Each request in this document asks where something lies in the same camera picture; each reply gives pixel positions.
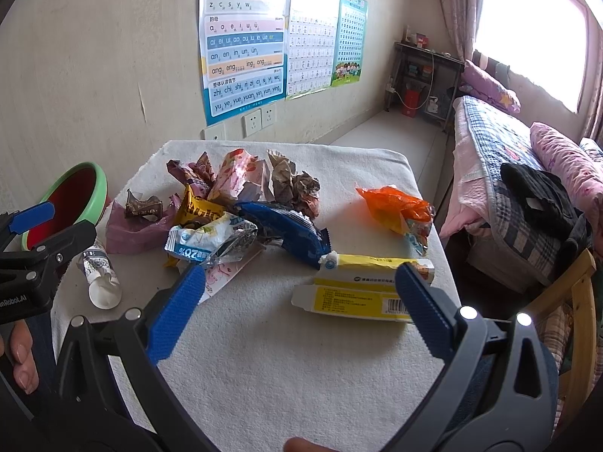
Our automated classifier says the pink white stick wrapper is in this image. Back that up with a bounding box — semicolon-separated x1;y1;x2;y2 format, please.
198;243;265;304

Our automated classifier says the purple foil candy wrapper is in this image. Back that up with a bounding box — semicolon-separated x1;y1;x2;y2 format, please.
167;152;216;199

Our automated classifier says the bed with plaid quilt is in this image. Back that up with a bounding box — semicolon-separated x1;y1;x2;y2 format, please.
437;95;595;293

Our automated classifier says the green number wall poster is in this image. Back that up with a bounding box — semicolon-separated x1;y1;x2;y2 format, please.
330;0;368;87

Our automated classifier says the green red trash bin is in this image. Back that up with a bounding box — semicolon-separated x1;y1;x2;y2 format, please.
21;162;110;251

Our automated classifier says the black metal shelf rack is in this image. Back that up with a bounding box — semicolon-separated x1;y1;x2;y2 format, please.
383;42;464;130

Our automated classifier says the yellow Sable biscuit wrapper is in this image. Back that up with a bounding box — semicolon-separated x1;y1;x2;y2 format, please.
164;183;227;270

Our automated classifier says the orange plastic bag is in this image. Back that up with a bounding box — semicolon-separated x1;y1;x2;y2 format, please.
356;186;435;256

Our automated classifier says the dark blue cookie wrapper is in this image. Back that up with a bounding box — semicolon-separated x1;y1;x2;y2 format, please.
234;201;332;269

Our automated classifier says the strawberry pink carton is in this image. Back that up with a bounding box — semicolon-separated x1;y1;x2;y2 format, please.
208;148;274;205

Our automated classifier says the purple pillow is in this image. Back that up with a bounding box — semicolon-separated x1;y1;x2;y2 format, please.
460;59;521;115

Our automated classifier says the red container on shelf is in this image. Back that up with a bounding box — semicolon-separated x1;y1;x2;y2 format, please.
402;89;420;118

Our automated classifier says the yellow wooden chair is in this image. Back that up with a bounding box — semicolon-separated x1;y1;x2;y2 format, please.
524;250;602;434

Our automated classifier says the right hand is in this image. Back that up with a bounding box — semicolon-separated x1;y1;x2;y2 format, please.
283;437;327;452

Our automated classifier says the left hand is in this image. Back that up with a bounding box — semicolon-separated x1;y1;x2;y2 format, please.
1;319;40;395

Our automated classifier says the brown foil chocolate wrapper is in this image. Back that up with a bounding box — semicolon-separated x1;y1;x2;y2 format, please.
125;190;164;223

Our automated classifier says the white blue snack wrapper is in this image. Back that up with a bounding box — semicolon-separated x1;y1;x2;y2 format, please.
165;212;259;267

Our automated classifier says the white chart wall poster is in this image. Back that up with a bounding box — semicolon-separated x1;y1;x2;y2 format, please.
286;0;339;97

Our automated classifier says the white towel table cover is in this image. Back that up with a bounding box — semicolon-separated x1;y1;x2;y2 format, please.
50;139;462;452

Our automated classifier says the brown paper wrapper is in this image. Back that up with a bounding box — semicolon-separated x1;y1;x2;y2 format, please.
267;150;320;219

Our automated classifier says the black clothing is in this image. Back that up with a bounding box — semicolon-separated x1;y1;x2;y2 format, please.
500;162;592;251

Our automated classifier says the blue pinyin wall poster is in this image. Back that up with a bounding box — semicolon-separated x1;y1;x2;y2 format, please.
198;0;287;125

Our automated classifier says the white wall socket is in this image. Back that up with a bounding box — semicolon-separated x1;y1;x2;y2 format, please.
242;104;277;137

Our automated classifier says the yellow medicine box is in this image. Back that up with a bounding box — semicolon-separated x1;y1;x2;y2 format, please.
291;251;411;322

